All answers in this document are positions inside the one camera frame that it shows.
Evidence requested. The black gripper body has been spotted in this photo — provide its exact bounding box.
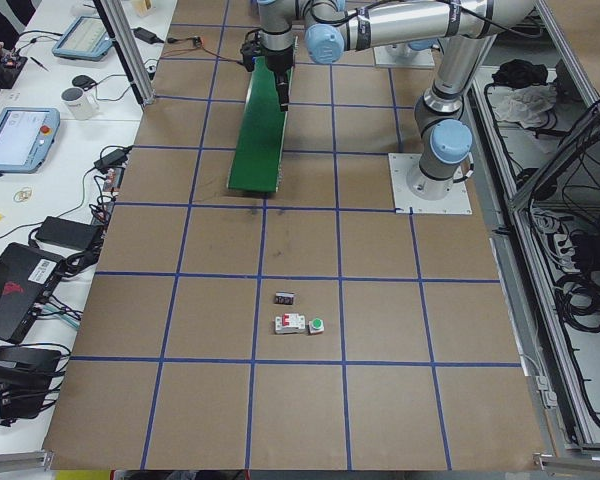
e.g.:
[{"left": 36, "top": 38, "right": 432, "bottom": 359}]
[{"left": 264, "top": 47, "right": 294, "bottom": 75}]

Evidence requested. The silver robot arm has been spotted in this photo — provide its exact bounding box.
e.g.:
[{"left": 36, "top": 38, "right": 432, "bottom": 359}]
[{"left": 251, "top": 1, "right": 534, "bottom": 183}]

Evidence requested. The black capacitor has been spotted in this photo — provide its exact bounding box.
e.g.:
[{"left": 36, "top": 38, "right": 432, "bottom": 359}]
[{"left": 274, "top": 292, "right": 295, "bottom": 305}]

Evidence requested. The green conveyor belt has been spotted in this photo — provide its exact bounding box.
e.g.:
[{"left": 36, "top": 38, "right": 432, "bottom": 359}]
[{"left": 227, "top": 57, "right": 287, "bottom": 193}]

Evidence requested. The far teach pendant tablet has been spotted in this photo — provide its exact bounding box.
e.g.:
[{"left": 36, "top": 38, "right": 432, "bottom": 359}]
[{"left": 52, "top": 16, "right": 112, "bottom": 61}]

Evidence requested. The teach pendant tablet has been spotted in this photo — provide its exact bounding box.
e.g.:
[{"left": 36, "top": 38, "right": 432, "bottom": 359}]
[
  {"left": 52, "top": 16, "right": 112, "bottom": 61},
  {"left": 0, "top": 107, "right": 60, "bottom": 175}
]

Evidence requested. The black computer mouse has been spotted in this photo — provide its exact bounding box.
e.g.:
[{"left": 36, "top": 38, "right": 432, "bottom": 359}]
[{"left": 72, "top": 75, "right": 98, "bottom": 91}]

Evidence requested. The white mug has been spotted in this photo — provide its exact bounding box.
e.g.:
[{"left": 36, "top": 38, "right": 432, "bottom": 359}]
[{"left": 61, "top": 87, "right": 99, "bottom": 121}]

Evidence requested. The white red circuit breaker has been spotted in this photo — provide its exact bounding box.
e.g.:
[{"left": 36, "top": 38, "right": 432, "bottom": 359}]
[{"left": 274, "top": 313, "right": 307, "bottom": 335}]

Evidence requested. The green push button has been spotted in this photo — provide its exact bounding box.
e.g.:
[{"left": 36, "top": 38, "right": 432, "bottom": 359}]
[{"left": 308, "top": 318, "right": 325, "bottom": 335}]

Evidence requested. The black power adapter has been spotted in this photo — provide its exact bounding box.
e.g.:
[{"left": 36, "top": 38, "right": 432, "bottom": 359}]
[{"left": 35, "top": 216, "right": 103, "bottom": 251}]

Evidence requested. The near teach pendant tablet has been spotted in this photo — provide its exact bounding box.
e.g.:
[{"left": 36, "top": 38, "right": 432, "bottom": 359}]
[{"left": 0, "top": 107, "right": 60, "bottom": 175}]

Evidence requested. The black laptop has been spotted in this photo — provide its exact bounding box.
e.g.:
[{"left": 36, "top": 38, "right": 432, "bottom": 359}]
[{"left": 0, "top": 242, "right": 65, "bottom": 344}]

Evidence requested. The black docking device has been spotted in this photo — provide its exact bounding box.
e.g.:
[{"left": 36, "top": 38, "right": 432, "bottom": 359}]
[{"left": 0, "top": 346, "right": 65, "bottom": 426}]

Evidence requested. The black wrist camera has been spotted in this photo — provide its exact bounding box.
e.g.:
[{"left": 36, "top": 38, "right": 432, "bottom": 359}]
[{"left": 240, "top": 29, "right": 263, "bottom": 72}]

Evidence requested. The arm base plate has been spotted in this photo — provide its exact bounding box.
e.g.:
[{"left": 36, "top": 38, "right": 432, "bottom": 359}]
[
  {"left": 374, "top": 43, "right": 435, "bottom": 70},
  {"left": 388, "top": 153, "right": 472, "bottom": 215}
]

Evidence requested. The aluminium frame post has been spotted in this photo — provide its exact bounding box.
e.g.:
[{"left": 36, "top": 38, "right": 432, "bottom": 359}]
[{"left": 94, "top": 0, "right": 155, "bottom": 108}]

